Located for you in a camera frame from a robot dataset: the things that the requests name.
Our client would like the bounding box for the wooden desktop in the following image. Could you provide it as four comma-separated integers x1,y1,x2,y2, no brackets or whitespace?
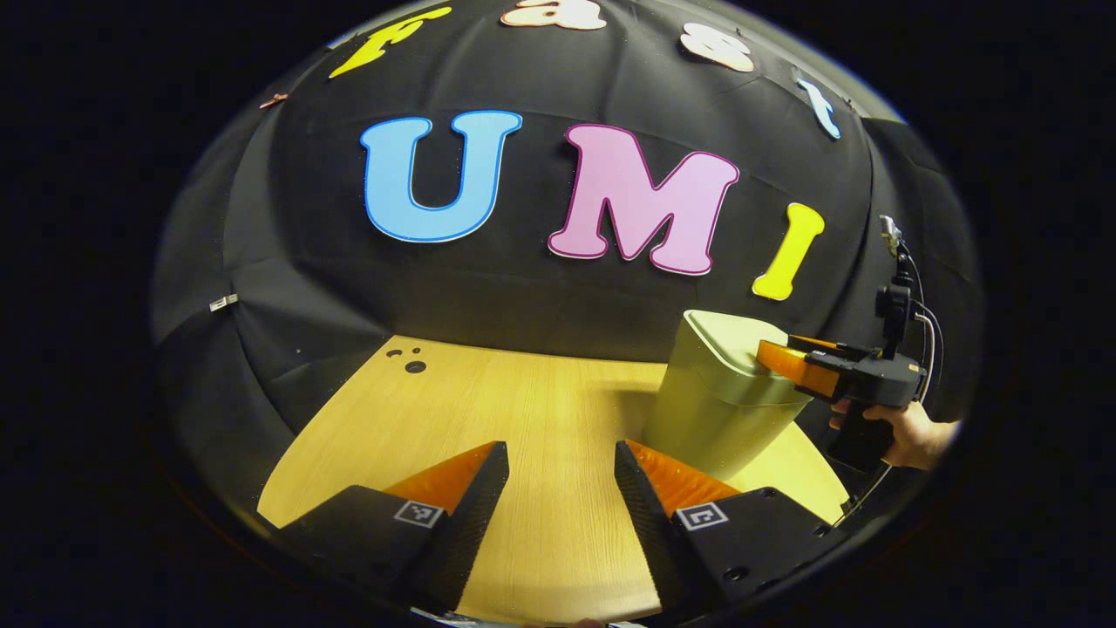
257,334,851,625

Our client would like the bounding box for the green desktop garbage bin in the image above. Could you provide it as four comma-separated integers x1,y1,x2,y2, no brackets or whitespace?
641,310,816,481

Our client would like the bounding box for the black backdrop cloth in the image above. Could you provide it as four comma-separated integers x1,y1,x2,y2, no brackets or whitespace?
148,0,986,515

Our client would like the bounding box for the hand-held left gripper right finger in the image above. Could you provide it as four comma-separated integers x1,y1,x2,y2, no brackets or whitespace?
613,440,851,620

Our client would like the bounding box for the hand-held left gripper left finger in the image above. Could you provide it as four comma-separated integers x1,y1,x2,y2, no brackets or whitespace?
270,440,511,616

